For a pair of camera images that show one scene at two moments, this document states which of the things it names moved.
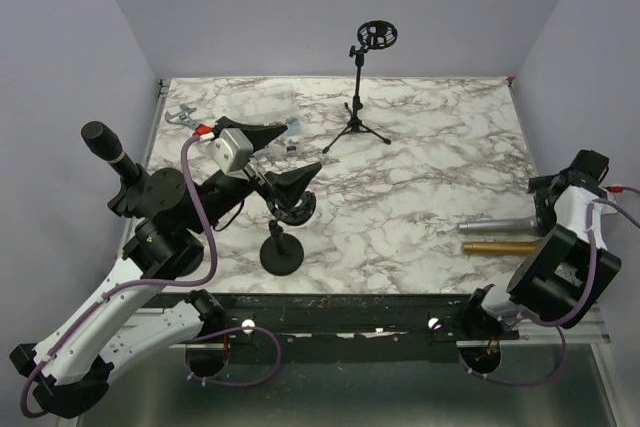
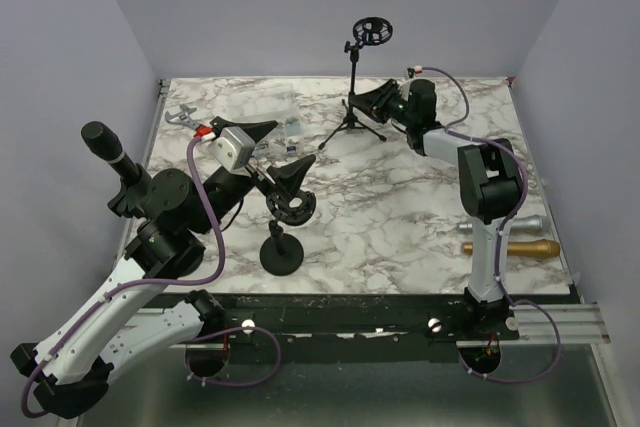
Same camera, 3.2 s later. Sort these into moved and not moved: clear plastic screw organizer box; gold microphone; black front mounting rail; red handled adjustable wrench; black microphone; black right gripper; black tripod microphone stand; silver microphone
Moved: black right gripper; black tripod microphone stand
Not moved: red handled adjustable wrench; gold microphone; black front mounting rail; black microphone; silver microphone; clear plastic screw organizer box
